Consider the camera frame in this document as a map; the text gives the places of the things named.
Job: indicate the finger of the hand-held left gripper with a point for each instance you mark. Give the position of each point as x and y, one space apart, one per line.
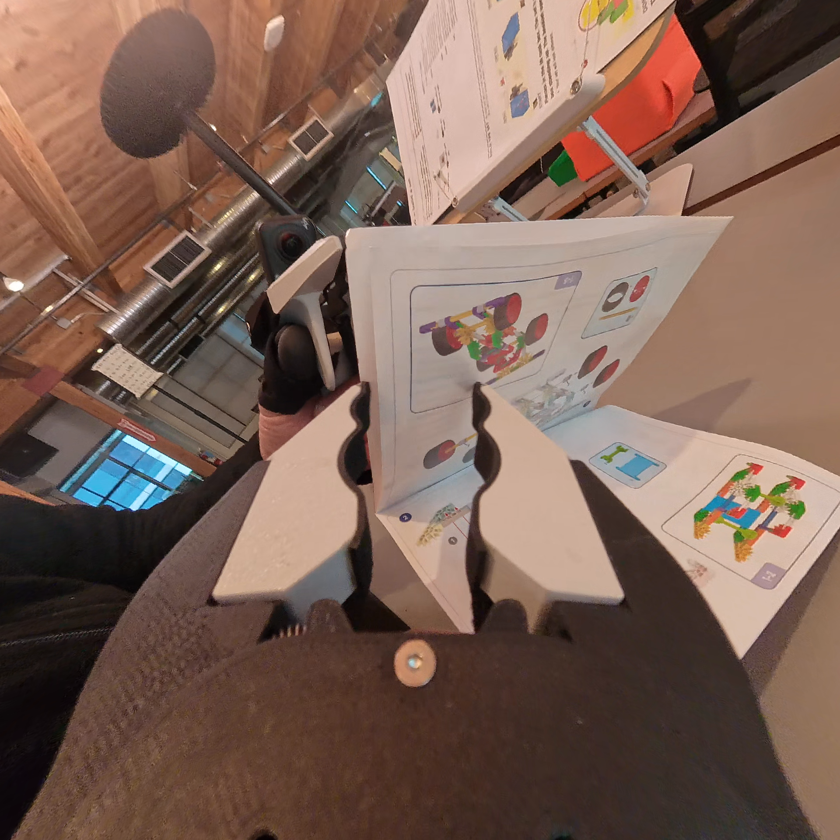
308 275

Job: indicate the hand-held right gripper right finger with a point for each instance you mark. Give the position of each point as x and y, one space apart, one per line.
544 525

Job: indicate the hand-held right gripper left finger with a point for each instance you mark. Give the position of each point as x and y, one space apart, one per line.
289 525

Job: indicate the toy instruction booklet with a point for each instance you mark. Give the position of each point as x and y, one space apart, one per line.
525 315

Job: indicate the person's left forearm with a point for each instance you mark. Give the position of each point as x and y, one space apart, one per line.
131 525

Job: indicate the person's left hand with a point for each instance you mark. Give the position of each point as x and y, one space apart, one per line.
279 433

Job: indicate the paned window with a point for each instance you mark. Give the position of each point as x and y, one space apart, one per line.
124 479

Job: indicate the red arrow sign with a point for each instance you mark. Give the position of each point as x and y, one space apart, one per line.
134 428

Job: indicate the white paper chart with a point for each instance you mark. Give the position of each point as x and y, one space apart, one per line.
128 371

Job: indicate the printed instruction sheet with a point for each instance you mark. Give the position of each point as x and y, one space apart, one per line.
472 98

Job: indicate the green plastic bin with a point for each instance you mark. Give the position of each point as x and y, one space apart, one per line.
563 169

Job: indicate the person's black clothing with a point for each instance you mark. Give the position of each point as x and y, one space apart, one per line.
39 689

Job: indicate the silver air duct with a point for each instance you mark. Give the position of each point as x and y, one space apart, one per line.
216 249

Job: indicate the black wall speaker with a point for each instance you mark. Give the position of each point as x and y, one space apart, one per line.
23 453

